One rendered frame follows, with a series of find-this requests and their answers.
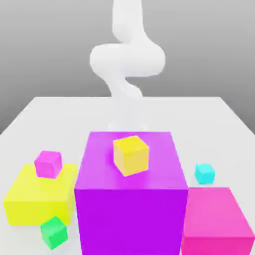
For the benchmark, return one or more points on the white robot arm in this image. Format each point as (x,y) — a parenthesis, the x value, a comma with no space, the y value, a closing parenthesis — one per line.
(127,59)

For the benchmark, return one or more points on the small yellow cube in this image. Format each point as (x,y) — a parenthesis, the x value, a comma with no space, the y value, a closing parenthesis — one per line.
(131,157)

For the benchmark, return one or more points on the small magenta cube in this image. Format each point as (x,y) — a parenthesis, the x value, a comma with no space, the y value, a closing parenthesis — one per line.
(47,165)

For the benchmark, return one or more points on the small cyan cube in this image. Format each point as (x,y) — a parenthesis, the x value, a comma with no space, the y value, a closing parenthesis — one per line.
(204,173)

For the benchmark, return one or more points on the small green cube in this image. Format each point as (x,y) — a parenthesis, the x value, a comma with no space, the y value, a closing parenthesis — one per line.
(53,233)

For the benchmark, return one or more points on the large purple box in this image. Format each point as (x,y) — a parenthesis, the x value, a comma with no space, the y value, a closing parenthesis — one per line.
(131,215)

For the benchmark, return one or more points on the large yellow box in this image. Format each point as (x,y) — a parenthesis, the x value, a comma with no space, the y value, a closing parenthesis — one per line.
(35,199)

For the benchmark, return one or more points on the large pink box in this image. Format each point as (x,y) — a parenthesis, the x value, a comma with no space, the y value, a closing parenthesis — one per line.
(215,217)

